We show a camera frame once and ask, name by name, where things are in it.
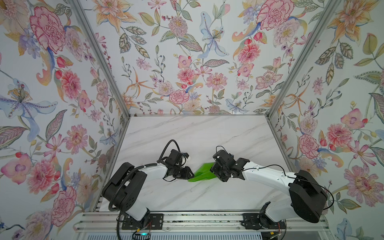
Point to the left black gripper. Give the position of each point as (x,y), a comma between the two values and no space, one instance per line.
(186,174)

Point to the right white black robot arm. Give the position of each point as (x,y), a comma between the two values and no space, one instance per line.
(306,198)

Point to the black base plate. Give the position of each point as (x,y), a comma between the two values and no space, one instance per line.
(256,221)
(148,222)

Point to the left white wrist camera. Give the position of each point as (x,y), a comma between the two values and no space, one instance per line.
(185,158)

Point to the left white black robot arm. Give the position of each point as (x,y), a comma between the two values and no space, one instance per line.
(123,188)

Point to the green square paper sheet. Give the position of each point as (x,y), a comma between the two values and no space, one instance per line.
(203,173)

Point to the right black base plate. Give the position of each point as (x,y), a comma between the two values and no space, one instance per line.
(256,221)

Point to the right aluminium corner post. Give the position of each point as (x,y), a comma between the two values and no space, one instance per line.
(304,54)

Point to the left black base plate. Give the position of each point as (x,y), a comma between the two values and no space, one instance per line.
(148,222)

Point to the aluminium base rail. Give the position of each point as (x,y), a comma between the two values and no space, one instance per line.
(173,222)

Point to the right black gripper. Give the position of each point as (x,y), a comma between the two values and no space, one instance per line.
(213,169)

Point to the left aluminium corner post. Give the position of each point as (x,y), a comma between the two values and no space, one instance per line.
(90,35)

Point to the aluminium corner post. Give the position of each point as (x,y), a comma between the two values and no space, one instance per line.
(304,54)
(90,35)

